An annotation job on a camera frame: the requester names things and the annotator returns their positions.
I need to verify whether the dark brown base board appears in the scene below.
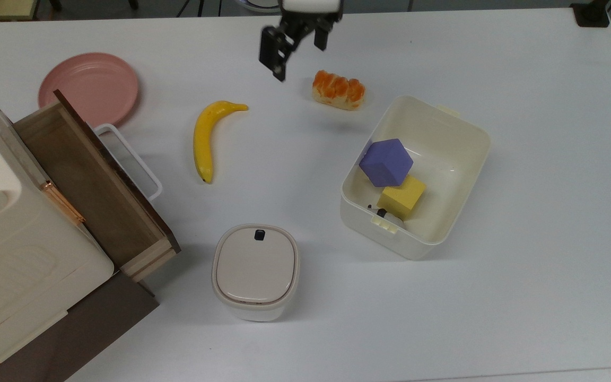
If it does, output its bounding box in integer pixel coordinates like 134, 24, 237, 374
0, 271, 160, 382

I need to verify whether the yellow foam cube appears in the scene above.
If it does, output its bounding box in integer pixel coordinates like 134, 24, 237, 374
377, 175, 427, 222

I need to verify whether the small black white object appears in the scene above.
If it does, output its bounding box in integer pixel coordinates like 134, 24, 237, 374
367, 204, 407, 230

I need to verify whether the white lidded desktop bin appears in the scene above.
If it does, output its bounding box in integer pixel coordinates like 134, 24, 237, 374
211, 223, 301, 323

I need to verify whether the open wooden drawer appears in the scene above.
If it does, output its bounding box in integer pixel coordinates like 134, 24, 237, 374
13, 89, 182, 283

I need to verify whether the cream plastic box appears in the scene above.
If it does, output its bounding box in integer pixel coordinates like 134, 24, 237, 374
340, 95, 492, 261

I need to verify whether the copper drawer handle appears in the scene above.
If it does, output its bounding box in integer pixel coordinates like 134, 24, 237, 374
39, 180, 86, 227

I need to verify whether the yellow banana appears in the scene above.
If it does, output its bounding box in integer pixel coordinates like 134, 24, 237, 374
193, 100, 249, 184

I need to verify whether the orange glazed bread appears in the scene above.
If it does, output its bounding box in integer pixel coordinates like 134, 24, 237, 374
312, 70, 366, 111

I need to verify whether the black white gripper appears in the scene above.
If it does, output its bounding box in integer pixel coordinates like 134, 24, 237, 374
259, 0, 344, 82

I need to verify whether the white rectangular frame handle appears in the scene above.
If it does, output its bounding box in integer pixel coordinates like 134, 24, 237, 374
93, 123, 163, 202

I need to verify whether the black table clamp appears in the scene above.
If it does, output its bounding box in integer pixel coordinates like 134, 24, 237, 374
570, 0, 611, 28

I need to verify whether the pink round plate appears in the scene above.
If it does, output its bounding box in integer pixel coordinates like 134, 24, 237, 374
38, 52, 141, 128

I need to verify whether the purple foam cube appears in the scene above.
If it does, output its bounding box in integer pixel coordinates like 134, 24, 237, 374
359, 138, 414, 188

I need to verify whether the cream plastic cabinet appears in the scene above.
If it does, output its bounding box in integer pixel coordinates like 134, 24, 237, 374
0, 77, 116, 380

